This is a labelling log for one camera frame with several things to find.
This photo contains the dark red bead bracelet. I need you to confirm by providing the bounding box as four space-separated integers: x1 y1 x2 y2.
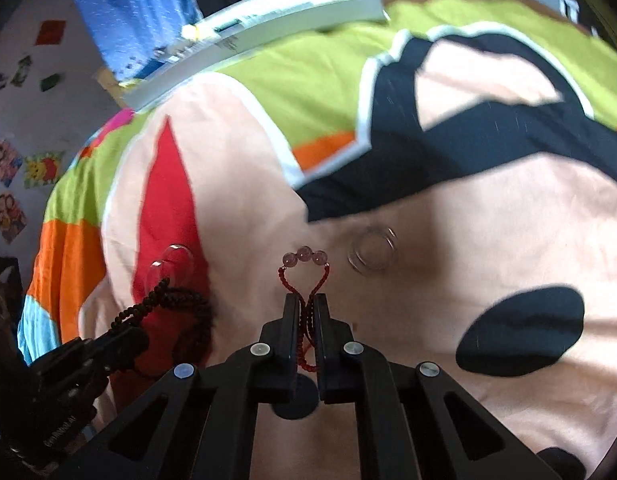
108 276 215 376

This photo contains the red string bracelet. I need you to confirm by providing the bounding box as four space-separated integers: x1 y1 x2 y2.
277 245 332 373

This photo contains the colourful cartoon bed cover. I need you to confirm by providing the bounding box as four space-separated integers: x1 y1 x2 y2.
18 0 617 479

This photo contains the wooden cabinet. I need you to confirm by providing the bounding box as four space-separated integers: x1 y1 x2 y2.
95 66 127 108

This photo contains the blue dotted wardrobe curtain left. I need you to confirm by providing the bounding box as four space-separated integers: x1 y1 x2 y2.
74 0 201 82

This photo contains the white tray with cartoon lining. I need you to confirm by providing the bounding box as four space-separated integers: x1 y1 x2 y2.
123 0 387 110

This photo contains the small silver ring pair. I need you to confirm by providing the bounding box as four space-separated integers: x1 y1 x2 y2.
346 225 399 276

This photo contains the family cartoon wall poster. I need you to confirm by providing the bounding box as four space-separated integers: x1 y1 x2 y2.
0 192 28 244

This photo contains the yellow sun wall sticker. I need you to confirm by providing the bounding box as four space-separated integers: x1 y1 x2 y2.
23 151 64 188

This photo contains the red square wall sticker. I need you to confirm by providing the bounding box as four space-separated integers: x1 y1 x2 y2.
35 20 66 46

